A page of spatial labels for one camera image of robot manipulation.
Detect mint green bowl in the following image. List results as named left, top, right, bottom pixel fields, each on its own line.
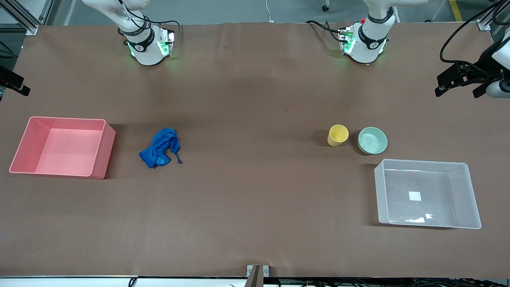
left=357, top=127, right=388, bottom=155

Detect yellow plastic cup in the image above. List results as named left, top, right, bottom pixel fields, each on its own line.
left=328, top=124, right=349, bottom=147

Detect pink plastic box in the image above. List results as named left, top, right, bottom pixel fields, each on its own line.
left=9, top=116, right=116, bottom=180

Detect clear plastic box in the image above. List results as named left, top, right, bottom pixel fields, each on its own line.
left=374, top=159, right=482, bottom=230

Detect blue crumpled cloth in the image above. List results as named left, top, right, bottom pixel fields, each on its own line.
left=139, top=128, right=184, bottom=169

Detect brown table cover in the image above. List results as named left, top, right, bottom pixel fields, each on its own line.
left=0, top=21, right=510, bottom=279

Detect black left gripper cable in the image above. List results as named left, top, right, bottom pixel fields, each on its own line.
left=439, top=0, right=510, bottom=66

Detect aluminium frame profile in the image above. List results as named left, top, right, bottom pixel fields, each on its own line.
left=0, top=0, right=54, bottom=35

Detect black left arm base cables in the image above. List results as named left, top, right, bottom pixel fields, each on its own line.
left=306, top=20, right=348, bottom=43

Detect black arm base cables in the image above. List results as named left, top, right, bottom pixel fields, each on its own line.
left=306, top=20, right=348, bottom=43
left=118, top=0, right=182, bottom=40

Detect black right arm base cables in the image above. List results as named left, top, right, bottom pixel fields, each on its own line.
left=118, top=0, right=182, bottom=40

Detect metal table edge bracket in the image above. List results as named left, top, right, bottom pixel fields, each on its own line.
left=246, top=265, right=270, bottom=287

